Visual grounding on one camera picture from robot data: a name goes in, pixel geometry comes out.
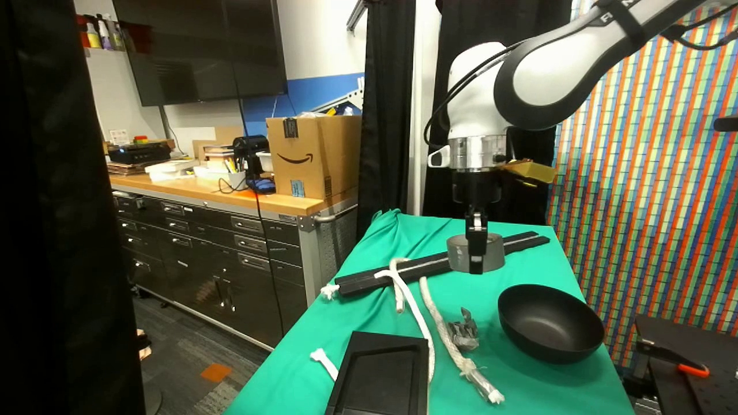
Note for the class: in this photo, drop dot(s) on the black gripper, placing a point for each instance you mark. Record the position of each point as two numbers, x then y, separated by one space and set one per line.
476 186

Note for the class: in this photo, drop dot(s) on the grey black masking tape roll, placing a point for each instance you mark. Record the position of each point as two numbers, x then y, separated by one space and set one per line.
458 254

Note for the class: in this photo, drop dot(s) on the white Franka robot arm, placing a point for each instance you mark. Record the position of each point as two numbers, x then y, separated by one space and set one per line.
555 70

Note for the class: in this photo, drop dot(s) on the black bowl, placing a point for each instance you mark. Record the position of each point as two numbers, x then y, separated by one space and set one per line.
549 322

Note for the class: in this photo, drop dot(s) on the long black bar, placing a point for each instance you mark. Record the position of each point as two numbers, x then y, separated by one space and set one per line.
407 269

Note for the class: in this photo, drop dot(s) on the narrow black curtain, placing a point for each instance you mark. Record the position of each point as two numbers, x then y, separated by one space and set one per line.
386 106

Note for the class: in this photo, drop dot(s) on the green tablecloth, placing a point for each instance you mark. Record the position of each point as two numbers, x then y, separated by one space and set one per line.
537 383

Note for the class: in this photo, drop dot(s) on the black rectangular tray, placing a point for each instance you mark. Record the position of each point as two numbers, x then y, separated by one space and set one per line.
381 375

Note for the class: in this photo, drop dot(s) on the cardboard shipping box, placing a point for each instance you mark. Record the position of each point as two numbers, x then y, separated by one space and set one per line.
308 156

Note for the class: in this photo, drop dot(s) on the black power tool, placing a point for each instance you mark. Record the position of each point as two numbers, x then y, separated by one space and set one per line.
249 156

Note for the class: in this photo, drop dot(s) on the black metal stand plate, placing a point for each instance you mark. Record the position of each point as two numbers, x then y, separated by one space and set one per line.
692 383

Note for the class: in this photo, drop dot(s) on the dark workbench cabinet wooden top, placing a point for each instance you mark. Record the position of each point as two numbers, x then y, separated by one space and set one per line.
208 254

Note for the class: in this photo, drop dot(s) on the white plastic tray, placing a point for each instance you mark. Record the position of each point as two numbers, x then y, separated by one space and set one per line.
173 171

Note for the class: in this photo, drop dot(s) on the flat black case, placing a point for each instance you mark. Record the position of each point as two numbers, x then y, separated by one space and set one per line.
138 152

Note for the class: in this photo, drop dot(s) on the wide black curtain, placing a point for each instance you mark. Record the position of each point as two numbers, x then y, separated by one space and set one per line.
53 208

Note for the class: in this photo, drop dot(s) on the shelf with bottles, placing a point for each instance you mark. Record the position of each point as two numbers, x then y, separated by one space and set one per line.
99 34

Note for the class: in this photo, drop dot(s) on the large black wall monitor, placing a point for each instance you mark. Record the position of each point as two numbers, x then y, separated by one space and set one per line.
200 46

